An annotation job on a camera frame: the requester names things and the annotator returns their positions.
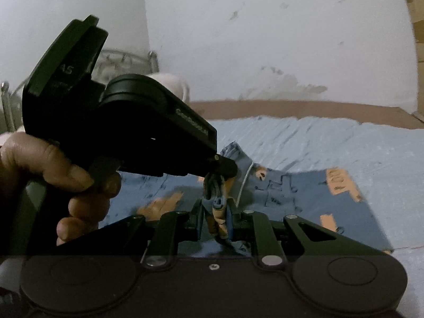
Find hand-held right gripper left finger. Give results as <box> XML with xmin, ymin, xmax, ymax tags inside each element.
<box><xmin>66</xmin><ymin>205</ymin><xmax>205</xmax><ymax>268</ymax></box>

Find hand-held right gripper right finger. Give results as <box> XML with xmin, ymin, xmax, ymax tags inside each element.
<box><xmin>227</xmin><ymin>205</ymin><xmax>392</xmax><ymax>267</ymax></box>

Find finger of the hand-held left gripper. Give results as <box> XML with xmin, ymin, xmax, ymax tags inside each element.
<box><xmin>212</xmin><ymin>154</ymin><xmax>240</xmax><ymax>178</ymax></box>

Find blue pants with orange print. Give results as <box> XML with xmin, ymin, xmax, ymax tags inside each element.
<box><xmin>134</xmin><ymin>141</ymin><xmax>395</xmax><ymax>253</ymax></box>

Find person's left hand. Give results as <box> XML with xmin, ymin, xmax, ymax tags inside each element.
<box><xmin>0</xmin><ymin>131</ymin><xmax>122</xmax><ymax>246</ymax></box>

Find beige rolled comforter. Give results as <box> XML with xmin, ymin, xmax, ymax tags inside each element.
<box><xmin>0</xmin><ymin>72</ymin><xmax>191</xmax><ymax>146</ymax></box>

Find ornate metal headboard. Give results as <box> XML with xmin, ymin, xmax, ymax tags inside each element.
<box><xmin>0</xmin><ymin>48</ymin><xmax>160</xmax><ymax>134</ymax></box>

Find light blue ribbed bed sheet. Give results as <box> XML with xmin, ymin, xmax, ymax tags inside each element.
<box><xmin>99</xmin><ymin>115</ymin><xmax>424</xmax><ymax>308</ymax></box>

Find brown wooden bed frame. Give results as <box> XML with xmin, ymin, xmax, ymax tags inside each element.
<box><xmin>187</xmin><ymin>99</ymin><xmax>424</xmax><ymax>130</ymax></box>

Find plywood wall board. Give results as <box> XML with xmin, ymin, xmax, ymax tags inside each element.
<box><xmin>397</xmin><ymin>0</ymin><xmax>424</xmax><ymax>115</ymax></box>

